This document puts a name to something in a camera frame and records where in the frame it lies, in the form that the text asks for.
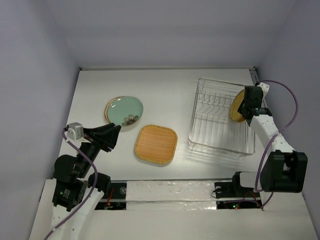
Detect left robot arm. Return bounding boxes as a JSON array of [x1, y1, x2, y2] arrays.
[[45, 122, 121, 240]]

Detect beige bird pattern plate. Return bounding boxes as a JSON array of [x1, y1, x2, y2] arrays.
[[104, 95, 145, 128]]

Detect yellow plate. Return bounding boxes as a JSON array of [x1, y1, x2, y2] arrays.
[[134, 124, 178, 165], [229, 89, 245, 122]]

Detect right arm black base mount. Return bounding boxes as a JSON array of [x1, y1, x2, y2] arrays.
[[211, 171, 260, 199]]

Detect green flower plate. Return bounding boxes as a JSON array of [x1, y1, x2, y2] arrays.
[[105, 96, 144, 126]]

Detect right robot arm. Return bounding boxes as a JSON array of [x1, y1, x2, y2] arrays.
[[237, 83, 308, 193]]

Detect wire dish rack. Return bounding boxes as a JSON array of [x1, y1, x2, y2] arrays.
[[188, 78, 256, 157]]

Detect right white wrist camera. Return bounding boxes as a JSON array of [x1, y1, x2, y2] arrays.
[[255, 82, 270, 99]]

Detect orange plate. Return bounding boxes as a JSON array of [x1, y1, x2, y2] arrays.
[[236, 117, 245, 123]]

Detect white foam block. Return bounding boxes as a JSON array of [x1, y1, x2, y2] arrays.
[[125, 180, 217, 211]]

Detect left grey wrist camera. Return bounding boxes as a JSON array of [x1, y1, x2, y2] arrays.
[[63, 122, 84, 141]]

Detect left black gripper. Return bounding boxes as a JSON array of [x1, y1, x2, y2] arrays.
[[78, 121, 121, 176]]

